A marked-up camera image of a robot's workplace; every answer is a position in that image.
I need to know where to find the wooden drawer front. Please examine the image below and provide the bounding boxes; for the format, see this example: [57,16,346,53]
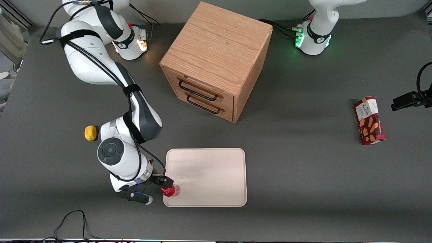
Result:
[170,85,234,123]
[167,69,235,110]

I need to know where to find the red coke bottle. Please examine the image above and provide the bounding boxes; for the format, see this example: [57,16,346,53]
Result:
[160,185,181,197]

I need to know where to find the beige plastic tray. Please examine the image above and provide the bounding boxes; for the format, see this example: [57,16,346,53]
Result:
[163,148,247,207]

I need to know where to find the wrist camera with grey mount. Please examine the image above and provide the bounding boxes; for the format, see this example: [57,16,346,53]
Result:
[116,189,153,205]

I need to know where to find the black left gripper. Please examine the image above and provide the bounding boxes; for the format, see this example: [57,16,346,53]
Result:
[391,91,432,112]

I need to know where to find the black arm base cables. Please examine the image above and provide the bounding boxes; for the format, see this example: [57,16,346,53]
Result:
[128,4,162,43]
[258,19,304,39]

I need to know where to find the yellow lemon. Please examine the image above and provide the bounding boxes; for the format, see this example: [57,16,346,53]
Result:
[84,125,99,141]

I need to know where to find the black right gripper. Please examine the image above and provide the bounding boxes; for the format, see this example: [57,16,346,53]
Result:
[148,172,175,189]

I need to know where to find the black left arm base cables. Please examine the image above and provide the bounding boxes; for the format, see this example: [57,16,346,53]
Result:
[258,19,304,39]

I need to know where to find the black right arm base cables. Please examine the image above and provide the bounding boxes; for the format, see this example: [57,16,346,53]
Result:
[128,4,162,43]

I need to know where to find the black metal drawer handle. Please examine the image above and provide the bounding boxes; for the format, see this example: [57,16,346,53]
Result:
[186,94,222,114]
[178,79,219,102]

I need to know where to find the red cookie box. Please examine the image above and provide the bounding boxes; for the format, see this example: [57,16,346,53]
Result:
[353,96,386,145]

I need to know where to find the thin black table cable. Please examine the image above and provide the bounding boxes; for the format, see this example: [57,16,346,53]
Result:
[40,210,112,243]

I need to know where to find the wooden drawer cabinet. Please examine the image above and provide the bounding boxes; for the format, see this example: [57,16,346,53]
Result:
[159,1,273,124]

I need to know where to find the black cable loop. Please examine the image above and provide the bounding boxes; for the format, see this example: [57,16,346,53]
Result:
[416,62,432,99]

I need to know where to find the black aluminium frame rail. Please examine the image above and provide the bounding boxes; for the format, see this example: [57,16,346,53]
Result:
[0,6,33,27]

